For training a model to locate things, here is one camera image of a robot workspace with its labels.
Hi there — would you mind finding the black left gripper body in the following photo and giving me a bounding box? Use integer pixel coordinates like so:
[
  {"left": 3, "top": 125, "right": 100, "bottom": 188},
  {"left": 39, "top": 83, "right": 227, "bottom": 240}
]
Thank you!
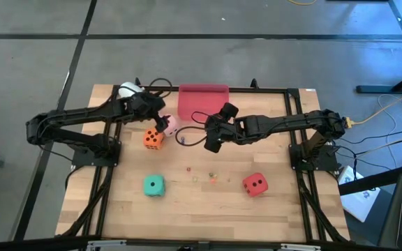
[{"left": 122, "top": 92, "right": 165, "bottom": 122}]

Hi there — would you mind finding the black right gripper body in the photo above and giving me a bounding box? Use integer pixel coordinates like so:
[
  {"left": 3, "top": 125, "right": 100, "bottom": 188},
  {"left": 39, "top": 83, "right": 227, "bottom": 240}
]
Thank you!
[{"left": 203, "top": 114, "right": 244, "bottom": 154}]

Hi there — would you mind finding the large pink foam die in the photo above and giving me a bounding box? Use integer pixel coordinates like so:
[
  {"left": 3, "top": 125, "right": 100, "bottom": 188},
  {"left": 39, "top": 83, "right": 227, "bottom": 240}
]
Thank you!
[{"left": 162, "top": 114, "right": 180, "bottom": 137}]

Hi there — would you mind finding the large orange foam die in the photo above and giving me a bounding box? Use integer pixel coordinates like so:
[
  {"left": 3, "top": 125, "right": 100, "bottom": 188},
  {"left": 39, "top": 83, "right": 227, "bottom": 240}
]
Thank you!
[{"left": 143, "top": 128, "right": 165, "bottom": 151}]

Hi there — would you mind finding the pink translucent plastic bin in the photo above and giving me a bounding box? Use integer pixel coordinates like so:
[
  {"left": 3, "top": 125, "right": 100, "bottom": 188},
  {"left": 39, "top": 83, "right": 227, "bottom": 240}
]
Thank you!
[{"left": 177, "top": 83, "right": 230, "bottom": 123}]

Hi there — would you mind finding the large teal foam die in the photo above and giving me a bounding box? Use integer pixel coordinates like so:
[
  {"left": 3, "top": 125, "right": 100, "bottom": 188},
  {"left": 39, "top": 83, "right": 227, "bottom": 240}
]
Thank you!
[{"left": 142, "top": 174, "right": 166, "bottom": 198}]

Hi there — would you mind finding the large red foam die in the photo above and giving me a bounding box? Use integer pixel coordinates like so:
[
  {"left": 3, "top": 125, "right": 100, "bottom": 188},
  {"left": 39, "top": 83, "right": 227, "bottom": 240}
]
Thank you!
[{"left": 241, "top": 172, "right": 269, "bottom": 198}]

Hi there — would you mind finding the white box with blue print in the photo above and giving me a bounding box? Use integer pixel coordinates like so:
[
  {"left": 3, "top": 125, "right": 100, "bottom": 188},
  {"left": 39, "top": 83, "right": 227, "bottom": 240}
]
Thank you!
[{"left": 338, "top": 165, "right": 381, "bottom": 223}]

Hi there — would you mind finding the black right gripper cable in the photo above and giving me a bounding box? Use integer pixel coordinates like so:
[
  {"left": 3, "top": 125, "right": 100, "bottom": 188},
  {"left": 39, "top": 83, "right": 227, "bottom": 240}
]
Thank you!
[{"left": 174, "top": 111, "right": 211, "bottom": 147}]

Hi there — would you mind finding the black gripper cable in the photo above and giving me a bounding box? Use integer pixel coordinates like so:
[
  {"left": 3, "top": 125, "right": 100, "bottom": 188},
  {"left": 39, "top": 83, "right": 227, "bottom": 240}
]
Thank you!
[
  {"left": 174, "top": 111, "right": 211, "bottom": 147},
  {"left": 144, "top": 77, "right": 174, "bottom": 100}
]

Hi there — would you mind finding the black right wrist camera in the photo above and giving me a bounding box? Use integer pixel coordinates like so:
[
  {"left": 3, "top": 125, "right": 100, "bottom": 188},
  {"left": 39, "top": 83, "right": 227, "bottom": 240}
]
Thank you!
[{"left": 220, "top": 102, "right": 239, "bottom": 121}]

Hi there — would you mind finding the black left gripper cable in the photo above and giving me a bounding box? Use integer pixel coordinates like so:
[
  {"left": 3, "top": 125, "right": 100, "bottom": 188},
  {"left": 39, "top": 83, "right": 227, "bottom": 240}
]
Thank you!
[{"left": 144, "top": 77, "right": 174, "bottom": 100}]

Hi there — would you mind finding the black aluminium table frame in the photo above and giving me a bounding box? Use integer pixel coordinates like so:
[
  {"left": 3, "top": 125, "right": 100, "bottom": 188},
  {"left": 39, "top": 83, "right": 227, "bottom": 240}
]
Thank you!
[{"left": 56, "top": 77, "right": 350, "bottom": 245}]

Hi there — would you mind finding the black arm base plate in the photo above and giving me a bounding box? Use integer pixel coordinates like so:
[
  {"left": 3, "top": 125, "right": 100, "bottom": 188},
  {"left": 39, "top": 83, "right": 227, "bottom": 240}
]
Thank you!
[
  {"left": 71, "top": 139, "right": 121, "bottom": 167},
  {"left": 289, "top": 142, "right": 340, "bottom": 172}
]

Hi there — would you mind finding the yellow hanging cable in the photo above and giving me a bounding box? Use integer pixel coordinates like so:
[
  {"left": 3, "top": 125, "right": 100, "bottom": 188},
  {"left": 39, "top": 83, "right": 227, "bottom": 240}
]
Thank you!
[{"left": 343, "top": 84, "right": 402, "bottom": 128}]

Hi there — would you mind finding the black diagonal frame strut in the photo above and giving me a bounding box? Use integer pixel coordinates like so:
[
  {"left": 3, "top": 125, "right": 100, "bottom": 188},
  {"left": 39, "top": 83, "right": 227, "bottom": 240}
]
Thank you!
[{"left": 338, "top": 162, "right": 402, "bottom": 196}]

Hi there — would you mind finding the white floor cable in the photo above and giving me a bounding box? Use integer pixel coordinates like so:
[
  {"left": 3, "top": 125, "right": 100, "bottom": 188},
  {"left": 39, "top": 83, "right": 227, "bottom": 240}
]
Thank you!
[{"left": 377, "top": 93, "right": 402, "bottom": 147}]

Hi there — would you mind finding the black floor cable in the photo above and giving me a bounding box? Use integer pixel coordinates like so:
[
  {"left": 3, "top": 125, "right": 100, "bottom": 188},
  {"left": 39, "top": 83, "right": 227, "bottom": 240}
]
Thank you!
[{"left": 333, "top": 123, "right": 402, "bottom": 168}]

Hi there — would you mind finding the black camera rig crossbar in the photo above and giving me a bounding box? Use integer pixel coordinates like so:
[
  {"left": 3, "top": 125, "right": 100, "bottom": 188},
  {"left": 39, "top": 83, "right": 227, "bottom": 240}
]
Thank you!
[{"left": 0, "top": 235, "right": 402, "bottom": 251}]

